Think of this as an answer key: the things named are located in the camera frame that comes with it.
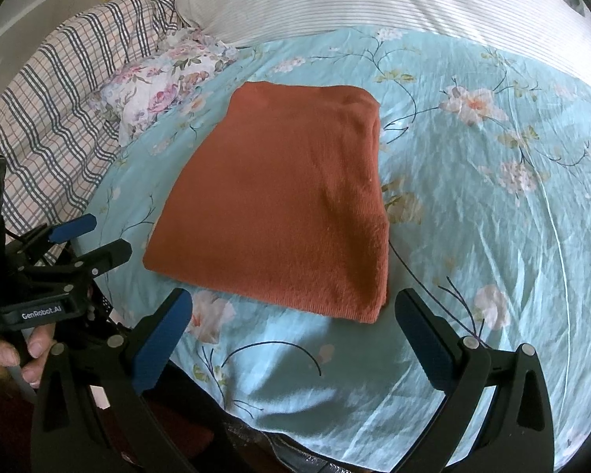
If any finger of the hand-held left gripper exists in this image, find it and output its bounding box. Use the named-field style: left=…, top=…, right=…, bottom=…
left=17, top=214, right=98, bottom=259
left=54, top=239, right=133, bottom=281

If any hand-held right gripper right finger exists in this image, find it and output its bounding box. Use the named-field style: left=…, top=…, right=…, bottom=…
left=395, top=288, right=557, bottom=473

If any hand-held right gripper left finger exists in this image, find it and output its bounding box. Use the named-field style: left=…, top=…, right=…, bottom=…
left=30, top=288, right=212, bottom=473

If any rust orange knit sweater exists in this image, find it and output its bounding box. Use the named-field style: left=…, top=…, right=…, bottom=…
left=143, top=81, right=391, bottom=325

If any person's left hand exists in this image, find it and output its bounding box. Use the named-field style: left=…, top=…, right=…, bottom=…
left=0, top=328, right=57, bottom=389

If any plaid checked blanket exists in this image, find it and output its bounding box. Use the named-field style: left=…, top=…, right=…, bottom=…
left=0, top=0, right=193, bottom=267

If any light blue floral bed sheet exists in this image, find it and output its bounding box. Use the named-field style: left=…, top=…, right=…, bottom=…
left=76, top=24, right=591, bottom=473

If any white floral pillowcase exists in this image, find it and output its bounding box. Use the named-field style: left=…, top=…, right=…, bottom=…
left=101, top=30, right=240, bottom=147

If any white striped pillow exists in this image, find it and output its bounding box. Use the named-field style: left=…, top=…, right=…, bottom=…
left=175, top=0, right=591, bottom=94

